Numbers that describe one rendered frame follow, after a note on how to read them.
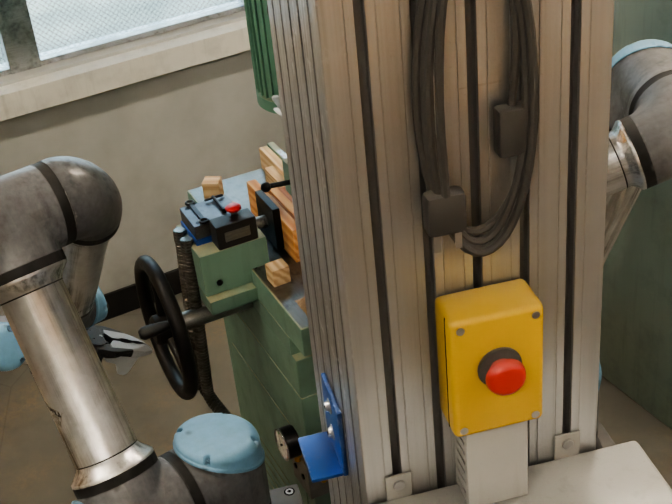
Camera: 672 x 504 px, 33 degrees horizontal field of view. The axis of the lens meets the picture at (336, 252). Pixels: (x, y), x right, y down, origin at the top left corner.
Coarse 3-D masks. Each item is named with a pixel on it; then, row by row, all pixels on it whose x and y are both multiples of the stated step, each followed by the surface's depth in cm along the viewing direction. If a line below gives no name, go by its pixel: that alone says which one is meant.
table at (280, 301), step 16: (240, 176) 246; (256, 176) 246; (192, 192) 242; (224, 192) 241; (240, 192) 240; (272, 256) 217; (288, 256) 217; (256, 272) 213; (240, 288) 214; (256, 288) 214; (272, 288) 208; (288, 288) 207; (208, 304) 213; (224, 304) 213; (240, 304) 214; (272, 304) 208; (288, 304) 203; (288, 320) 201; (304, 320) 198; (288, 336) 205; (304, 336) 197; (304, 352) 199
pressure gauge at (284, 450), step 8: (288, 424) 208; (280, 432) 206; (288, 432) 206; (296, 432) 206; (280, 440) 208; (288, 440) 205; (296, 440) 205; (280, 448) 210; (288, 448) 205; (296, 448) 205; (288, 456) 205; (296, 456) 207
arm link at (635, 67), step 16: (624, 48) 157; (640, 48) 154; (656, 48) 153; (624, 64) 154; (640, 64) 151; (656, 64) 149; (624, 80) 152; (640, 80) 149; (656, 80) 146; (624, 96) 151; (624, 112) 152; (624, 192) 159; (608, 208) 160; (624, 208) 160; (608, 224) 161; (608, 240) 163
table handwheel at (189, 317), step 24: (144, 264) 210; (144, 288) 224; (168, 288) 204; (144, 312) 227; (168, 312) 203; (192, 312) 217; (168, 336) 214; (168, 360) 225; (192, 360) 205; (192, 384) 208
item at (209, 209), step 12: (204, 204) 217; (216, 204) 216; (192, 216) 213; (204, 216) 213; (216, 216) 212; (228, 216) 210; (240, 216) 210; (252, 216) 209; (192, 228) 211; (204, 228) 211; (216, 228) 207; (228, 228) 208; (240, 228) 209; (252, 228) 210; (204, 240) 211; (216, 240) 209; (228, 240) 209; (240, 240) 210
